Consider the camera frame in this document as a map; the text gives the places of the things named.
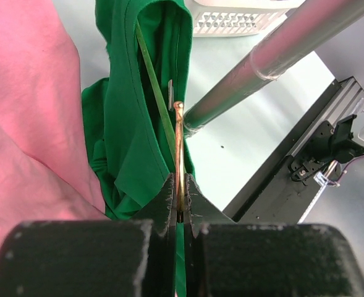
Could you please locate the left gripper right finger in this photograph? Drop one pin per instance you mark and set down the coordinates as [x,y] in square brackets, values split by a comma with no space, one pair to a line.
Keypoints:
[223,258]

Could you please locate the grey clothes rack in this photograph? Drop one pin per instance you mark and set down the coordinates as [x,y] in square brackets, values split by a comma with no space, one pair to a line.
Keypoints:
[308,27]

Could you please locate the green t shirt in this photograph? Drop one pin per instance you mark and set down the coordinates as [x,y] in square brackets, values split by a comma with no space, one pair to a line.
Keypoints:
[124,135]

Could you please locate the pink t shirt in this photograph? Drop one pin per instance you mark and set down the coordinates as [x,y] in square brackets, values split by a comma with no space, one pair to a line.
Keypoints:
[44,170]

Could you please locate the green hanger with gold hook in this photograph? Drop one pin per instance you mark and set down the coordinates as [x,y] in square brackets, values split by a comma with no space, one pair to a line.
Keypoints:
[174,134]

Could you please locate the white plastic basket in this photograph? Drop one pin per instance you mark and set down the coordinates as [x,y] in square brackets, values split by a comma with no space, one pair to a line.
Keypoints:
[237,18]

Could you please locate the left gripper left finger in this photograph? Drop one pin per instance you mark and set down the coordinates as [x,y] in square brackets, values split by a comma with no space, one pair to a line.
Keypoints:
[134,257]

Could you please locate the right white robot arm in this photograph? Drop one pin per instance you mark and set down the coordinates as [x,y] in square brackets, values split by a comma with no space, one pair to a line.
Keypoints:
[347,142]

